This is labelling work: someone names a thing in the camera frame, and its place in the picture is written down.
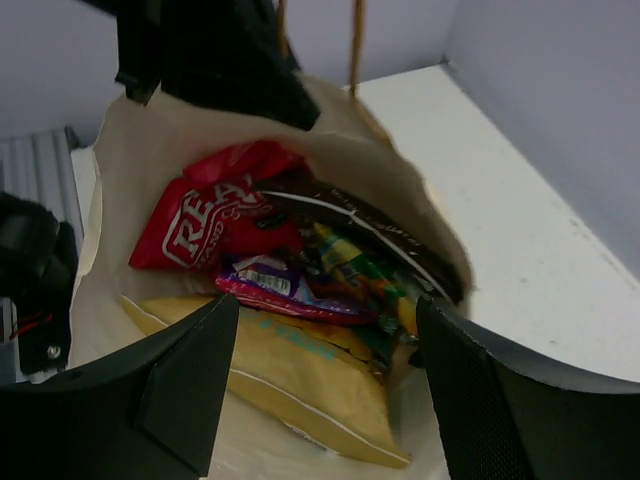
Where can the red R snack packet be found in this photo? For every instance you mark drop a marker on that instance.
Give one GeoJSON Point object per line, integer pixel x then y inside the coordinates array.
{"type": "Point", "coordinates": [213, 209]}

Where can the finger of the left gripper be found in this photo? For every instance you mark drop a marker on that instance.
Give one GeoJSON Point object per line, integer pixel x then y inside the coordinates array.
{"type": "Point", "coordinates": [218, 55]}

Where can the yellow chips bag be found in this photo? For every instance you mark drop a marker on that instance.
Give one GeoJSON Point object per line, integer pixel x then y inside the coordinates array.
{"type": "Point", "coordinates": [325, 382]}

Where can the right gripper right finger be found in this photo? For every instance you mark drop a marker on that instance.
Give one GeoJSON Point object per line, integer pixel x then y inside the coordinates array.
{"type": "Point", "coordinates": [506, 411]}

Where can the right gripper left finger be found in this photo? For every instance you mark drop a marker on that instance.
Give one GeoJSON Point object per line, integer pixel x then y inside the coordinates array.
{"type": "Point", "coordinates": [147, 411]}

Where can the green snack packet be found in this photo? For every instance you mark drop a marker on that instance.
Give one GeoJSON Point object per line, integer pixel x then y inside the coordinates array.
{"type": "Point", "coordinates": [370, 275]}

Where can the purple Fox's candy bag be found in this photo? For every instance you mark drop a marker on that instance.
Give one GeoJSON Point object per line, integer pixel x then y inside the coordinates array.
{"type": "Point", "coordinates": [271, 284]}

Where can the brown paper bag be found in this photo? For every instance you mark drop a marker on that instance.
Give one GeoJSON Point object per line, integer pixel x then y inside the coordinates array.
{"type": "Point", "coordinates": [138, 149]}

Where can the dark brown snack bag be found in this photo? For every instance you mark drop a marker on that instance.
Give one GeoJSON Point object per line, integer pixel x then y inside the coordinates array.
{"type": "Point", "coordinates": [329, 205]}

